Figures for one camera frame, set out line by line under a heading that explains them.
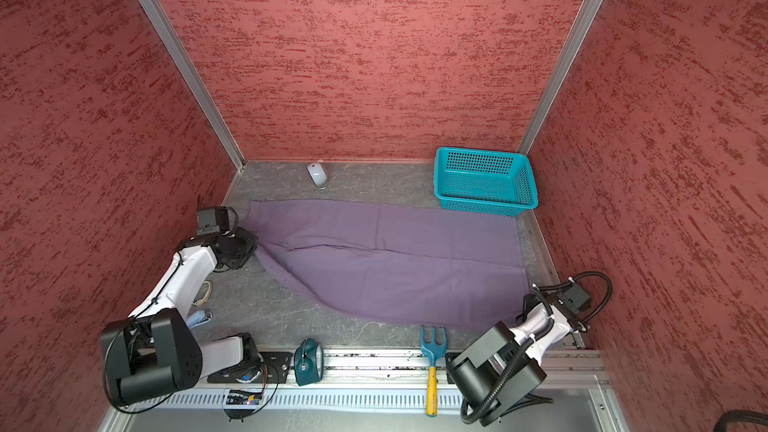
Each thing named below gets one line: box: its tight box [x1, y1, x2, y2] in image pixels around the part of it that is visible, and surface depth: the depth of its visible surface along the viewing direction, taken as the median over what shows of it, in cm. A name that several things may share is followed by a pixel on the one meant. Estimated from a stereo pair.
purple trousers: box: [243, 200, 527, 329], surface depth 94 cm
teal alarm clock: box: [293, 337, 324, 386], surface depth 70 cm
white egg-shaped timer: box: [306, 162, 328, 189], surface depth 109 cm
